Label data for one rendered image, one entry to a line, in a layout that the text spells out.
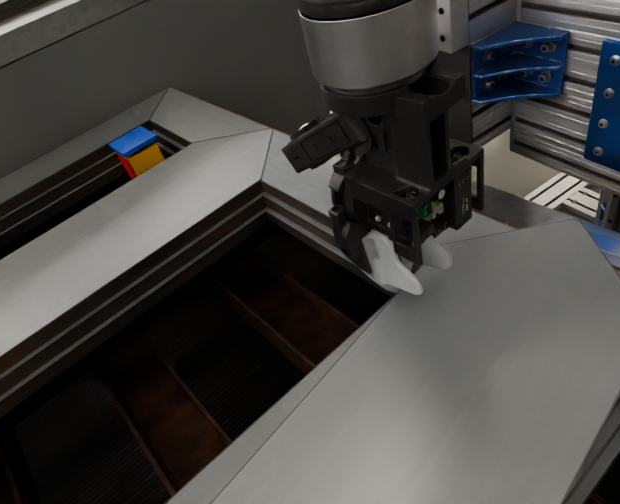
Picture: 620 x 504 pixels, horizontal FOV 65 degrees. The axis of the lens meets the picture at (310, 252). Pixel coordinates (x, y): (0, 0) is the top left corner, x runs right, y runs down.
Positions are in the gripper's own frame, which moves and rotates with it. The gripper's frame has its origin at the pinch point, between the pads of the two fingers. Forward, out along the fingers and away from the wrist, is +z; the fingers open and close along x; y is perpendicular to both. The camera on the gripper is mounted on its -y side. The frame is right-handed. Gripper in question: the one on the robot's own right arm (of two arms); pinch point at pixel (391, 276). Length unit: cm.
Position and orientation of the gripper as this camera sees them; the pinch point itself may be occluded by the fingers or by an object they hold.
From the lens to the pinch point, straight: 45.0
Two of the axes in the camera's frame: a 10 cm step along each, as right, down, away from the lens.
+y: 6.4, 4.0, -6.5
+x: 7.3, -5.8, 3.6
